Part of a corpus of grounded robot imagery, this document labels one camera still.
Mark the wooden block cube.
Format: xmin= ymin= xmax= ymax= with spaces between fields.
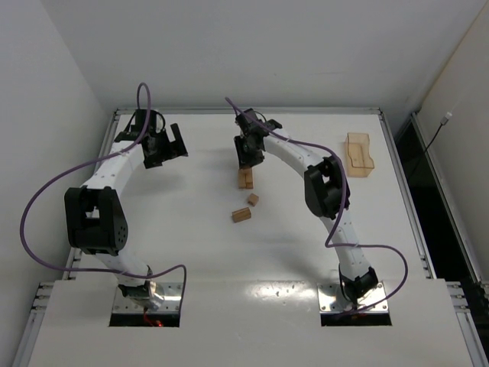
xmin=248 ymin=193 xmax=259 ymax=206

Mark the wide wooden block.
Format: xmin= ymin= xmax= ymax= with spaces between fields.
xmin=232 ymin=207 xmax=251 ymax=223

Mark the amber transparent plastic bin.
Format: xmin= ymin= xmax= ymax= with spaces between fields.
xmin=344 ymin=132 xmax=375 ymax=178

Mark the long wooden block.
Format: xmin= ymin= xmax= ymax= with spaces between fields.
xmin=245 ymin=169 xmax=254 ymax=190

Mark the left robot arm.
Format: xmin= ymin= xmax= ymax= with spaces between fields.
xmin=64 ymin=109 xmax=188 ymax=310

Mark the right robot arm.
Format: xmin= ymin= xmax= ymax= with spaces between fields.
xmin=234 ymin=109 xmax=378 ymax=305

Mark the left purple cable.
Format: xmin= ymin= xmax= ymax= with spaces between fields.
xmin=19 ymin=82 xmax=188 ymax=291

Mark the purple cable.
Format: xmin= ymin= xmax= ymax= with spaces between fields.
xmin=225 ymin=96 xmax=409 ymax=317
xmin=19 ymin=82 xmax=188 ymax=291

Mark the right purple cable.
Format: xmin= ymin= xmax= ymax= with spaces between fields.
xmin=225 ymin=96 xmax=409 ymax=317

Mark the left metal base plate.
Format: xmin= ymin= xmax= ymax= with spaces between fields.
xmin=112 ymin=281 xmax=183 ymax=314

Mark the metal base plate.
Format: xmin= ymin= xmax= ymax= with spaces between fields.
xmin=317 ymin=281 xmax=390 ymax=313
xmin=112 ymin=281 xmax=183 ymax=314

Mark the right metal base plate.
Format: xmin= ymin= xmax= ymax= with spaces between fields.
xmin=317 ymin=281 xmax=390 ymax=313

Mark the black wall cable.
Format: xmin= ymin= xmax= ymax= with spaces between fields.
xmin=408 ymin=111 xmax=454 ymax=180

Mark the aluminium table frame rail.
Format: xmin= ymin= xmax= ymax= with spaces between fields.
xmin=29 ymin=110 xmax=487 ymax=366

